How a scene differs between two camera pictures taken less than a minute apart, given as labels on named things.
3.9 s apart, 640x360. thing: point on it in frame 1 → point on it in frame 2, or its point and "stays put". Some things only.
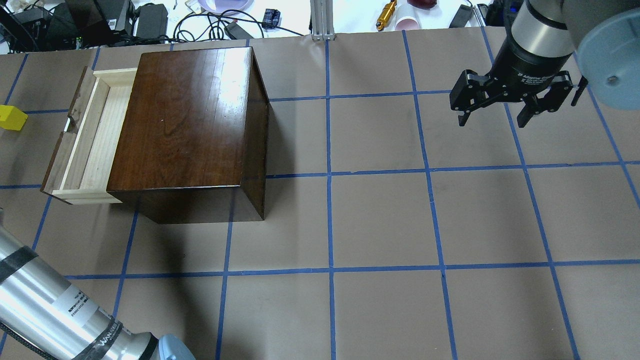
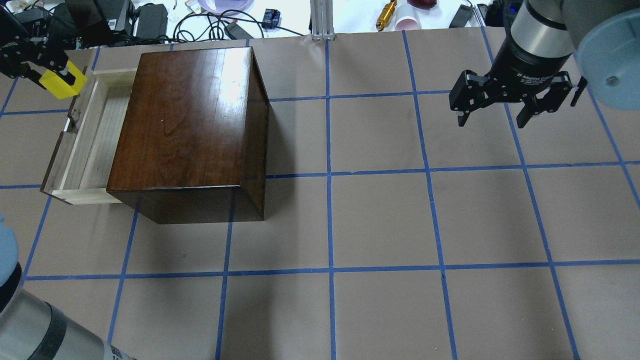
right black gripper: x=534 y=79 stays put
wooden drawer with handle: x=80 y=169 stays put
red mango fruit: x=423 y=4 stays put
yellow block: x=11 y=118 → x=59 y=87
